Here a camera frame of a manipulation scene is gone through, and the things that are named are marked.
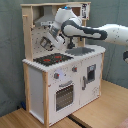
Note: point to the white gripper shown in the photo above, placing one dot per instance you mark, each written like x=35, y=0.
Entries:
x=53, y=36

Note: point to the red stove knob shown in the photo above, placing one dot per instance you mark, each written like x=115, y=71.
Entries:
x=74, y=69
x=56, y=75

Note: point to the toy oven door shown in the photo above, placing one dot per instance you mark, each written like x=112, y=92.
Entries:
x=64, y=96

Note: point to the wooden toy kitchen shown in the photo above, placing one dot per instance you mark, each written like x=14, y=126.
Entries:
x=40, y=84

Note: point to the left red stove knob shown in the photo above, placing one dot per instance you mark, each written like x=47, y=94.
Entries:
x=56, y=75

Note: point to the white toy microwave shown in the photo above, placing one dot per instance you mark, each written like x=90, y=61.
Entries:
x=84, y=11

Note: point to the grey ice dispenser panel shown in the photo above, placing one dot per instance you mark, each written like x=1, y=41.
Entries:
x=91, y=73

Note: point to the black toy stovetop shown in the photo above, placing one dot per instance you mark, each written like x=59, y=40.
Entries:
x=52, y=59

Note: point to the grey range hood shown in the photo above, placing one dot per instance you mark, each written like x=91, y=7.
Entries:
x=45, y=18

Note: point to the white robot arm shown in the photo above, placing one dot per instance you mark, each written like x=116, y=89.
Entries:
x=71, y=26

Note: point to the grey toy sink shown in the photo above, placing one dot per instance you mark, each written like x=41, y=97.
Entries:
x=79, y=51

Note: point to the small metal toy pot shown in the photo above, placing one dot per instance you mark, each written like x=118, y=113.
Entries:
x=46, y=44

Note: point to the black toy faucet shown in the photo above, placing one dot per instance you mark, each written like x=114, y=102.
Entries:
x=70, y=45

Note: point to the right red stove knob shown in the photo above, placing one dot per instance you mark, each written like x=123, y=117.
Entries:
x=74, y=69

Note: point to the grey cabinet door handle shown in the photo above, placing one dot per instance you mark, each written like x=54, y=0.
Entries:
x=84, y=83

